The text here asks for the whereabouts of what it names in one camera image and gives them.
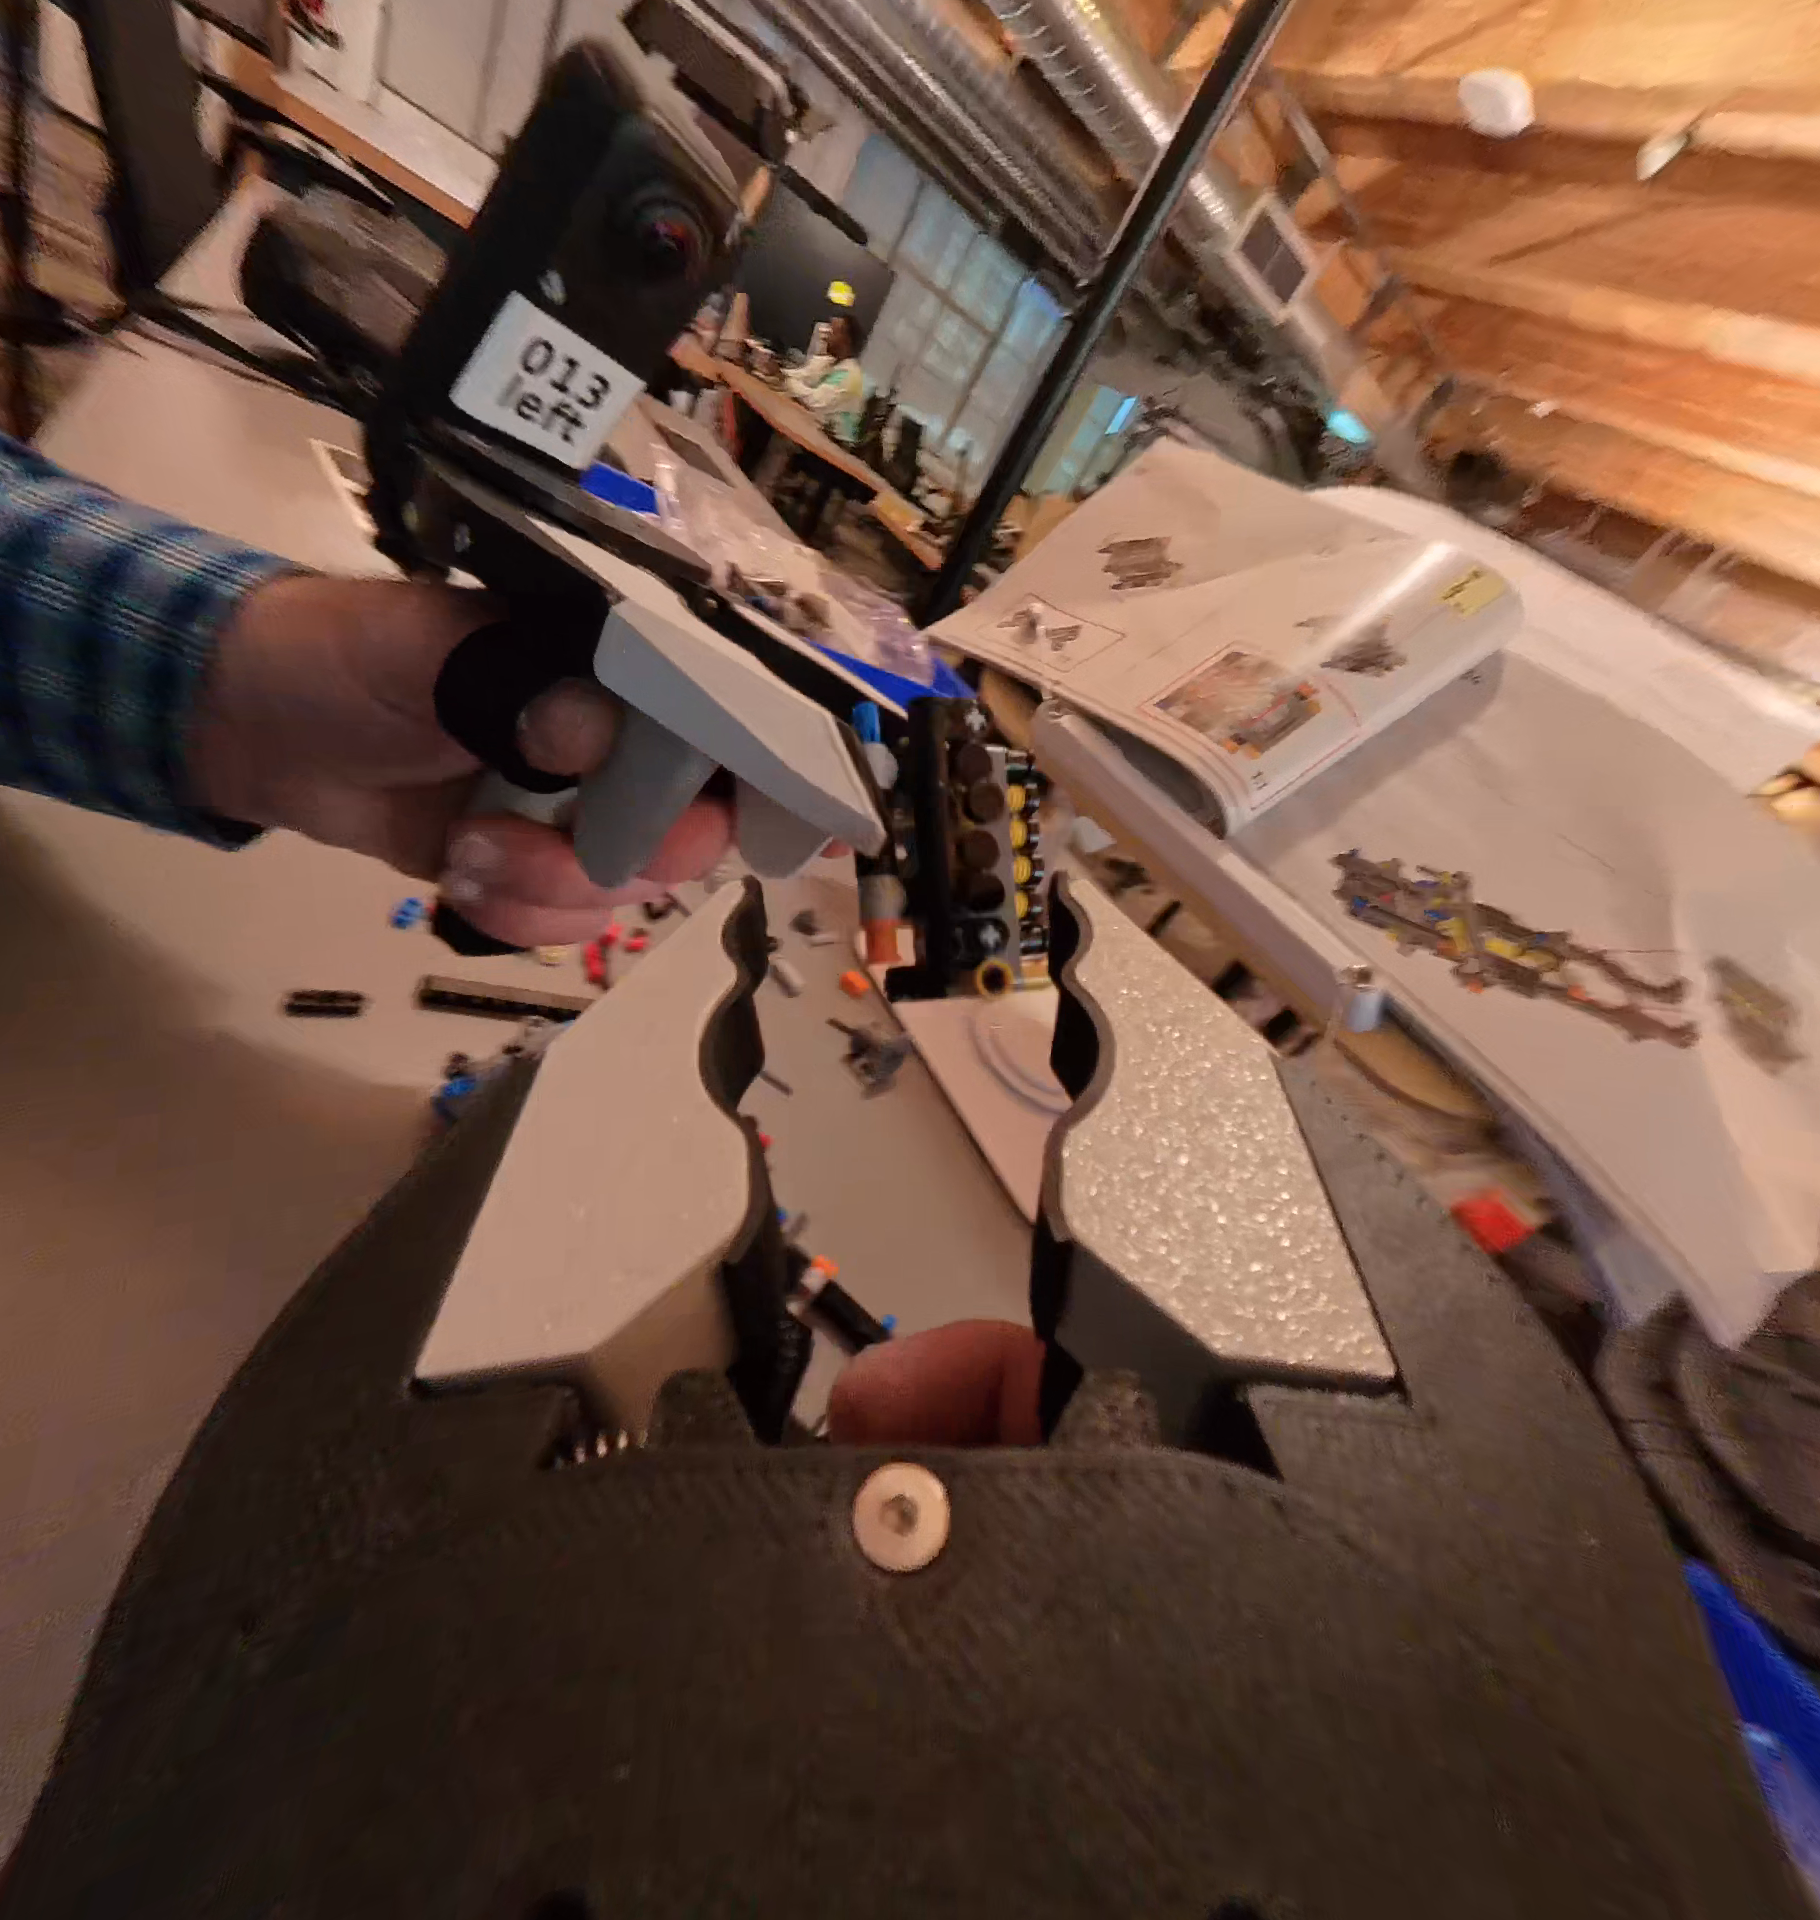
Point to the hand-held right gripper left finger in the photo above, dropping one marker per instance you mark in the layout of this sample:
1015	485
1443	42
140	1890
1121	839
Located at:
595	1201

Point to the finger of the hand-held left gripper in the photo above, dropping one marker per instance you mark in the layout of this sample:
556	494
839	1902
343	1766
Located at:
730	721

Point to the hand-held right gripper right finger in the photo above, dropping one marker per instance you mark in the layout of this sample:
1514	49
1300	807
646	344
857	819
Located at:
1225	1201

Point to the yellow black lego engine block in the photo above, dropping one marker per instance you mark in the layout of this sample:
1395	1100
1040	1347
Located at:
985	841

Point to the person's left forearm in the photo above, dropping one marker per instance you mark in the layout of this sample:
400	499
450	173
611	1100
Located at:
85	631

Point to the clear bags of lego parts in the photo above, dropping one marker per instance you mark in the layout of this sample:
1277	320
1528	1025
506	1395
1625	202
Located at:
790	584

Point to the long black lego beam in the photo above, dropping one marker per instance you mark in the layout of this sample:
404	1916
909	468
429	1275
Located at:
505	996

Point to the grey lego differential gear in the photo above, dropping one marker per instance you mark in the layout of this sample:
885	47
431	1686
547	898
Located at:
873	1050

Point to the short black lego beam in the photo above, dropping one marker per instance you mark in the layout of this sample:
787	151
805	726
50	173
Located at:
324	1004

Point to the lego instruction booklet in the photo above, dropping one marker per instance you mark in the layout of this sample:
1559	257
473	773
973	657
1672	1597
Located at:
1451	841

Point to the person's right hand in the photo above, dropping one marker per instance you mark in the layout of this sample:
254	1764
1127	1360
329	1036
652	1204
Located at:
940	1389

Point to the person's left hand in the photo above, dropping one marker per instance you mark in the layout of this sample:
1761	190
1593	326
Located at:
341	704

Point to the blue parts bin with tag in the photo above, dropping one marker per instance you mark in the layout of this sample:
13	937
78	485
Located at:
910	675

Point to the white book stand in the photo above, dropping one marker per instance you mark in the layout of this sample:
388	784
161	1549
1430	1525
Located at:
1151	795

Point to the black metal pole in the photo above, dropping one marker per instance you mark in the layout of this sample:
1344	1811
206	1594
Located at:
1105	301

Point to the long blue parts bin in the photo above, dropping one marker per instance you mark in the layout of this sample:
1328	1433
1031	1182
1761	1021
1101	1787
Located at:
1795	1771

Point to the white ceiling sensor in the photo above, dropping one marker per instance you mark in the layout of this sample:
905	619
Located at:
1494	103

